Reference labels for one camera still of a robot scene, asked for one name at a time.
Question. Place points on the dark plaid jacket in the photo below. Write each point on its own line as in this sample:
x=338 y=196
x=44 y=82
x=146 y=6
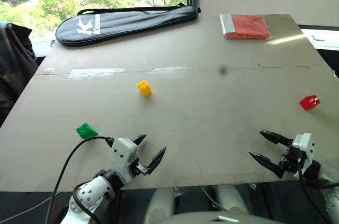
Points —
x=13 y=67

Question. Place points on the black racket bag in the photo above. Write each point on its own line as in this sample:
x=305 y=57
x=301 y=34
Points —
x=119 y=26

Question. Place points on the green toy brick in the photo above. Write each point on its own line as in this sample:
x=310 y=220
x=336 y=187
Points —
x=86 y=130

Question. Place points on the red toy brick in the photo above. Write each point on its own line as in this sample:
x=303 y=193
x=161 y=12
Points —
x=309 y=102

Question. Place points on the yellow toy brick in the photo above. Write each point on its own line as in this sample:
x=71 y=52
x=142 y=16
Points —
x=144 y=89

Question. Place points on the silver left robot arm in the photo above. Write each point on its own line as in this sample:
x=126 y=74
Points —
x=92 y=189

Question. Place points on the red packet in plastic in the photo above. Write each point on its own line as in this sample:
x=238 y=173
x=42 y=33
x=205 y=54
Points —
x=249 y=26

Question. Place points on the white rounded robot leg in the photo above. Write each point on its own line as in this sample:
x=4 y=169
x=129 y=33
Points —
x=231 y=198
x=160 y=202

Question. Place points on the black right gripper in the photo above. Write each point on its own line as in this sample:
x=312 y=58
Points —
x=291 y=160

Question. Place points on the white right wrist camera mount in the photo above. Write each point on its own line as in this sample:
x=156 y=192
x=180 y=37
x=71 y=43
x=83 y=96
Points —
x=307 y=145

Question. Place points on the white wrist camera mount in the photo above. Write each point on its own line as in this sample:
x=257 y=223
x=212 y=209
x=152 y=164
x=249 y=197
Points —
x=122 y=152
x=307 y=145

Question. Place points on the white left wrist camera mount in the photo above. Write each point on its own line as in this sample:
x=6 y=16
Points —
x=122 y=152

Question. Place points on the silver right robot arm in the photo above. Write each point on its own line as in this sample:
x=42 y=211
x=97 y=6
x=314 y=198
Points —
x=327 y=181

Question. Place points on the clear tape strip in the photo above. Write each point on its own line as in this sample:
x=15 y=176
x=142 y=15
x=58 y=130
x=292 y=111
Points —
x=95 y=73
x=168 y=69

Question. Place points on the grey robot torso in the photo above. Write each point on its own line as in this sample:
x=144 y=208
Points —
x=201 y=218

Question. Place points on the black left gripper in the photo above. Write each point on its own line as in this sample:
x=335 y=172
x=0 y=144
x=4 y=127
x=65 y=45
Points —
x=138 y=167

